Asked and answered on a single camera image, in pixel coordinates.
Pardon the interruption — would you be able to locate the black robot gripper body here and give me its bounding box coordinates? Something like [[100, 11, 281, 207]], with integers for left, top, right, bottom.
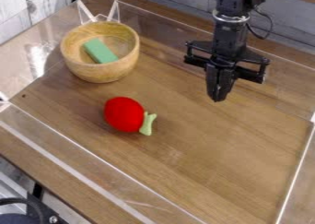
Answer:
[[184, 21, 269, 84]]

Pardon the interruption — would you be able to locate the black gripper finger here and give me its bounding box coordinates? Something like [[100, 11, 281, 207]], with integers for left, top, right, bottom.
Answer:
[[205, 64, 223, 102], [224, 69, 237, 97]]

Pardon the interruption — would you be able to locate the brown wooden bowl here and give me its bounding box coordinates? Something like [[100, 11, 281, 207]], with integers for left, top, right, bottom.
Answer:
[[60, 21, 140, 83]]

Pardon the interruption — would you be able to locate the green rectangular block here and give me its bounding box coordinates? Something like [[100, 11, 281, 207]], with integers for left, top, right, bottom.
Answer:
[[84, 39, 119, 64]]

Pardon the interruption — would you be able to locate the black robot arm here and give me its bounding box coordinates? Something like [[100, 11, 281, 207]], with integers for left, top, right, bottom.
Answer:
[[184, 0, 269, 102]]

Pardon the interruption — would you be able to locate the red plush tomato toy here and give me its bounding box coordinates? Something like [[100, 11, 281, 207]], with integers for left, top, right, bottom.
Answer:
[[103, 97, 157, 136]]

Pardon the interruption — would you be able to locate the clear acrylic tray barrier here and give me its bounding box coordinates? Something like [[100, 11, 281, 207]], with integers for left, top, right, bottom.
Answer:
[[0, 0, 315, 224]]

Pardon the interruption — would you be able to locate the black clamp under table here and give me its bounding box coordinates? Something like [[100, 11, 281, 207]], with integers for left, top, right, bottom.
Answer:
[[26, 183, 69, 224]]

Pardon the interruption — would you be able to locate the black cable loop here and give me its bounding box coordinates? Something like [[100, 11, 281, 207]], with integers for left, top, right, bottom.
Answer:
[[0, 197, 50, 224]]

